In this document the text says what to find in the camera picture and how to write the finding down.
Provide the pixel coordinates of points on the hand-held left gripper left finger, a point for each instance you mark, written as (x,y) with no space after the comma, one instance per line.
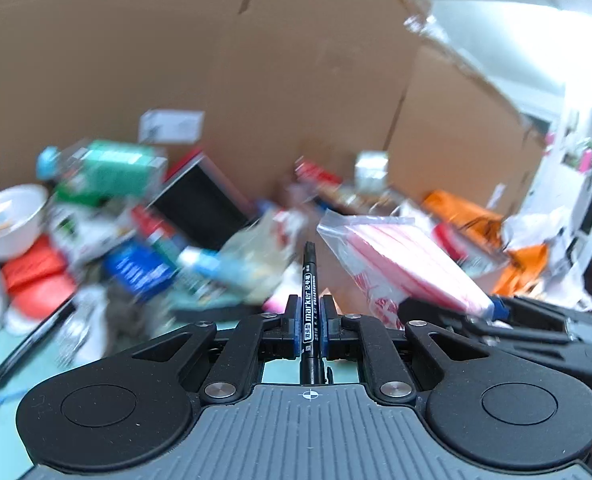
(292,331)

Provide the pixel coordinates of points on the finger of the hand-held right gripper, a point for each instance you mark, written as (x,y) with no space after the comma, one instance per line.
(441,317)
(526,307)

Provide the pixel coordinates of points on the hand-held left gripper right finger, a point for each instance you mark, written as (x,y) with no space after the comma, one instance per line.
(328,331)

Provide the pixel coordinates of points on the black marker pen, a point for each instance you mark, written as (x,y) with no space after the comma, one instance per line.
(308,310)

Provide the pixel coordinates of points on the clear zip bag pink masks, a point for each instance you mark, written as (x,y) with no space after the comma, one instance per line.
(401,255)

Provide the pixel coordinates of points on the white plastic bag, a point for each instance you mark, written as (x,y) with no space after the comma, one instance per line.
(561,245)

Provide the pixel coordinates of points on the clear bag with snacks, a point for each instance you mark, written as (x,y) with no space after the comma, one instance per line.
(271,245)

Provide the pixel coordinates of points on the clear bottle white cap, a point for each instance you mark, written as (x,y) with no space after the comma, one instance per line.
(221,270)

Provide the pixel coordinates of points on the orange bag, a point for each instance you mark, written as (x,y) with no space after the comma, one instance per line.
(466,210)

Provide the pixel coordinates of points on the black screen tablet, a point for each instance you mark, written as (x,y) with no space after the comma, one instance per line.
(201,205)

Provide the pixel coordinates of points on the red box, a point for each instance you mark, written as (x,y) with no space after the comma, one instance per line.
(318,172)

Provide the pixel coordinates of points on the blue packet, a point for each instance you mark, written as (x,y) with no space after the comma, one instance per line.
(138,270)

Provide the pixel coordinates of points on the red and white packet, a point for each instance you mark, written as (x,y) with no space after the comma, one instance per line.
(153,230)

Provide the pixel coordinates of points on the brown cardboard box torn edge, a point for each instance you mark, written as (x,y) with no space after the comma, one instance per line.
(451,135)

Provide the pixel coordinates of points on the crumpled clear wrapper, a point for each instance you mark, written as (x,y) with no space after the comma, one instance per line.
(83,325)

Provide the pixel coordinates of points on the green box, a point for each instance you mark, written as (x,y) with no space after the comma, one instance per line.
(121,167)

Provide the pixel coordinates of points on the white shipping label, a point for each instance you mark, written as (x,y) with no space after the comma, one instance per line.
(171,126)

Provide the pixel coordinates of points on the black flat phone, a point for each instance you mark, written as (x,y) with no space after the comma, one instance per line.
(31,345)

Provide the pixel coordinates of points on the white bowl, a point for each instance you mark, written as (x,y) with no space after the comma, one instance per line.
(16,230)

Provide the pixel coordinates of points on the bottle with blue cap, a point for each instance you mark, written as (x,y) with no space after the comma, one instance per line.
(51,162)

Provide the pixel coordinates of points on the large brown cardboard box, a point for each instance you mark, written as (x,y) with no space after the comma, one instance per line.
(176,40)

